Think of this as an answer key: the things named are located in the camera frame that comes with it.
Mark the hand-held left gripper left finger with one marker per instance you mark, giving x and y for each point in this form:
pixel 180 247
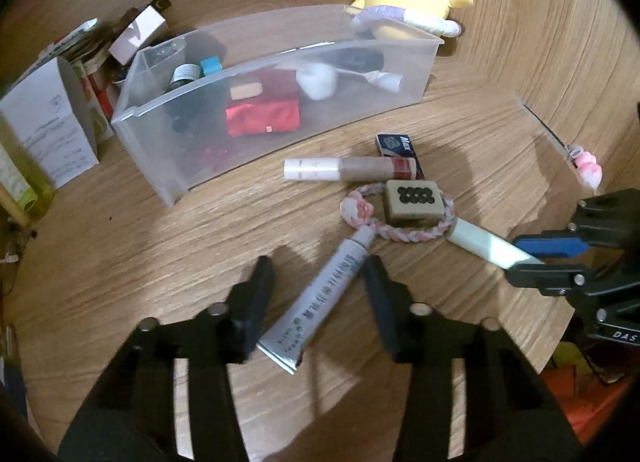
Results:
pixel 252 304

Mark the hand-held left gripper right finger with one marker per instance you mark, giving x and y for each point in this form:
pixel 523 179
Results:
pixel 380 309

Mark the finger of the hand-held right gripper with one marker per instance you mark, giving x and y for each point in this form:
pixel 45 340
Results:
pixel 545 278
pixel 547 246

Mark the pale green tube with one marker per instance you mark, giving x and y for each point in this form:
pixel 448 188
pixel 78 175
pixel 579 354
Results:
pixel 487 244

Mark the white ointment tube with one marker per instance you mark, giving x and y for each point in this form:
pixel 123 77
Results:
pixel 315 302

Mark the clear plastic storage bin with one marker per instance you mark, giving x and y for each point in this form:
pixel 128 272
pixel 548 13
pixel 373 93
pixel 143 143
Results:
pixel 165 142

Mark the red foil tea packet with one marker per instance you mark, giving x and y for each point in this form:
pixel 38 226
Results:
pixel 262 107

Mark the dark green glass bottle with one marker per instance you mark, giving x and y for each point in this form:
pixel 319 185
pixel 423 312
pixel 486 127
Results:
pixel 182 87

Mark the small white jar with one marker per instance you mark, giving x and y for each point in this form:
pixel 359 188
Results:
pixel 315 81

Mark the blue tape roll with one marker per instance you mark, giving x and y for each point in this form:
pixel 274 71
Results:
pixel 210 67

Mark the small dark bottle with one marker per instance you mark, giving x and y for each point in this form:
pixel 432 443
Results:
pixel 360 61

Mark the pink paw shaped toy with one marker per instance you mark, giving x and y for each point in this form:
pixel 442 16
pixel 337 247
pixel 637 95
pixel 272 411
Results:
pixel 586 164

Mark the mahjong tile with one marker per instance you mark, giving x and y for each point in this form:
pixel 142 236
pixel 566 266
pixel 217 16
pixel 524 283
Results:
pixel 414 202

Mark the orange cloth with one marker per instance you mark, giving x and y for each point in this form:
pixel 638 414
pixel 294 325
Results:
pixel 585 402

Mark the white capped lip gloss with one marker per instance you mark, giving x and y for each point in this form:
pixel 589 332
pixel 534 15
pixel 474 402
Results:
pixel 350 168

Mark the dark blue small packet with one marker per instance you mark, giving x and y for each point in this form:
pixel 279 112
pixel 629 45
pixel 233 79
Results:
pixel 400 144

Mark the beige block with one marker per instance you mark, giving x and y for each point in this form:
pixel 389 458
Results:
pixel 246 91

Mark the colourful fruit print box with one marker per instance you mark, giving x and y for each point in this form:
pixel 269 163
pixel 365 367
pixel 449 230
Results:
pixel 95 102

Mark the green spray bottle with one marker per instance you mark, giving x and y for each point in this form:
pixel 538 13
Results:
pixel 17 182

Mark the white paper note box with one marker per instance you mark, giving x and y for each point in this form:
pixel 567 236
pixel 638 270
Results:
pixel 45 127

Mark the small white cardboard box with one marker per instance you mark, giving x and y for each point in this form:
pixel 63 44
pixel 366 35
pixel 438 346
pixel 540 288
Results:
pixel 137 34

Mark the stack of booklets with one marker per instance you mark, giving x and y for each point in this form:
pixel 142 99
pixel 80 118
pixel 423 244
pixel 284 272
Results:
pixel 75 44

